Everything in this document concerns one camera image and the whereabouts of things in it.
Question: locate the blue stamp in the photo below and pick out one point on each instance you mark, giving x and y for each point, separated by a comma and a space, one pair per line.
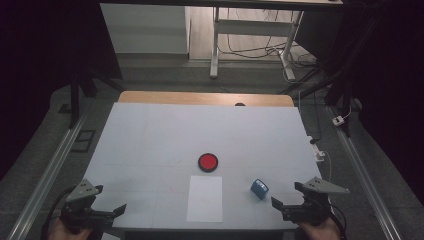
259, 188

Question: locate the black metal stand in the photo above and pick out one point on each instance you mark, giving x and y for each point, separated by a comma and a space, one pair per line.
75, 100
340, 90

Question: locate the person's right hand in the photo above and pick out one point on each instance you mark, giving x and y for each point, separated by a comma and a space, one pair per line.
320, 231

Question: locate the small white adapter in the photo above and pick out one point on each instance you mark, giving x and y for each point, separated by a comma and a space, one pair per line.
338, 120

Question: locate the white desk frame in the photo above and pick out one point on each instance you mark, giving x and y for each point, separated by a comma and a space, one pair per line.
253, 28

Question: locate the white paper sheet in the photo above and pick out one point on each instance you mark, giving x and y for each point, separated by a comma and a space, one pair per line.
205, 198

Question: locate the round red ink pad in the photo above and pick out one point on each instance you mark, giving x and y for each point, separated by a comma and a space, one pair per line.
208, 162

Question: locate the person's left hand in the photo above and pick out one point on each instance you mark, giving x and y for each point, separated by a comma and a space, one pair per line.
65, 232

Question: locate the white power strip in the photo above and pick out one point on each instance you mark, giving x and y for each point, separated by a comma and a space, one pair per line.
316, 150

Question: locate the white table cover board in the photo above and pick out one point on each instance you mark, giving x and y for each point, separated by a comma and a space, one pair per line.
166, 140

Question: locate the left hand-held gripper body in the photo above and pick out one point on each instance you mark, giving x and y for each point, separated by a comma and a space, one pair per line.
80, 193

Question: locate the aluminium floor rail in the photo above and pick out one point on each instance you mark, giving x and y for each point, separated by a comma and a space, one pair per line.
363, 181
43, 181

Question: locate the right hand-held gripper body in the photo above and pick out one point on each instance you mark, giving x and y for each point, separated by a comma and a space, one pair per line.
315, 203

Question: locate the white cabinet panel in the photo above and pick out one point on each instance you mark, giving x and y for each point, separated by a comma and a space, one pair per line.
143, 28

